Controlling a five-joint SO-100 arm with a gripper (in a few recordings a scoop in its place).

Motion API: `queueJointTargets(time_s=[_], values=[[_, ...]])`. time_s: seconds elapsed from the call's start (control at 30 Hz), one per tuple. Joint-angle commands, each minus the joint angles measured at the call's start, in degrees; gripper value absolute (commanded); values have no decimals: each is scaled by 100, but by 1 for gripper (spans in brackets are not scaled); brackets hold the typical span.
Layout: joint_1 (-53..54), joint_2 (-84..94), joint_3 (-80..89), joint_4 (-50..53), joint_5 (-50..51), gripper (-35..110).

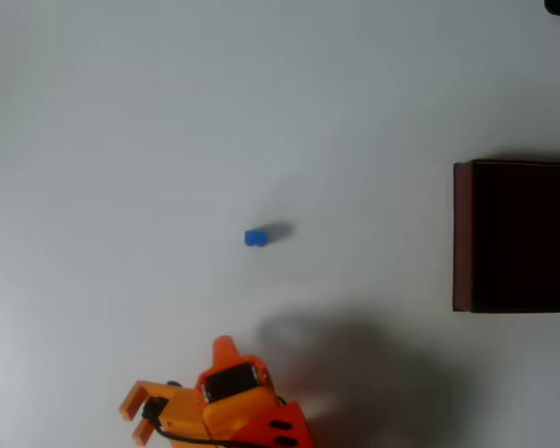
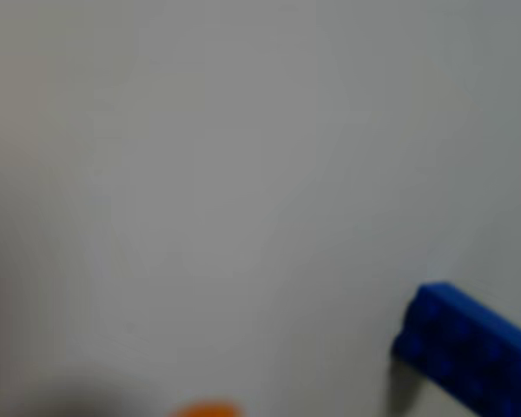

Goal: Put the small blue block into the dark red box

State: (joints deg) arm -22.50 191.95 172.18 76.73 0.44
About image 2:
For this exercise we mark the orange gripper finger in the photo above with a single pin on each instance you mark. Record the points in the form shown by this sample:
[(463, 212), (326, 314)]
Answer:
[(206, 411)]

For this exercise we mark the blue toy brick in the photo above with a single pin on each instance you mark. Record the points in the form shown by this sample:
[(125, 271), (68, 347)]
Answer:
[(464, 347)]

